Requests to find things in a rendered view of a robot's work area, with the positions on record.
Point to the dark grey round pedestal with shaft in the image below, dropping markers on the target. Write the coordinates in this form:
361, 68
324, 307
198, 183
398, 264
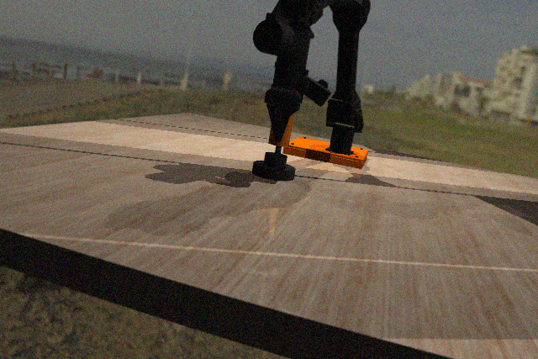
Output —
274, 167

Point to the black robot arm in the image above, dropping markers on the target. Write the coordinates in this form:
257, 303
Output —
286, 33

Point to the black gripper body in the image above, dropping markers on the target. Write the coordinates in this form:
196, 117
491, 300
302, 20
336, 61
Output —
287, 73

